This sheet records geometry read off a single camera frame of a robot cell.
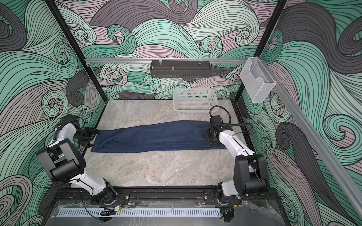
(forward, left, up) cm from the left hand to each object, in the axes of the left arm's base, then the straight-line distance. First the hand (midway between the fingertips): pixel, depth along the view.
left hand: (96, 135), depth 87 cm
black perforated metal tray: (+40, -53, +23) cm, 70 cm away
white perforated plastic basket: (+39, -66, -9) cm, 77 cm away
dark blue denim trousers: (+7, -34, -11) cm, 36 cm away
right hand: (0, -69, -3) cm, 69 cm away
